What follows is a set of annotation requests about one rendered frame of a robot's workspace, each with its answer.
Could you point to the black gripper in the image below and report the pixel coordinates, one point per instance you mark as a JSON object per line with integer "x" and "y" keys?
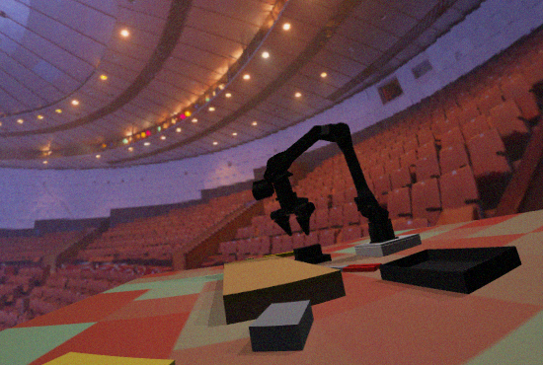
{"x": 288, "y": 204}

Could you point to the tan wooden panel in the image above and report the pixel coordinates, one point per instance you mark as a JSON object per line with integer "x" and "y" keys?
{"x": 250, "y": 286}

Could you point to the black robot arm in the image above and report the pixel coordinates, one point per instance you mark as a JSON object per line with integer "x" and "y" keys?
{"x": 276, "y": 177}

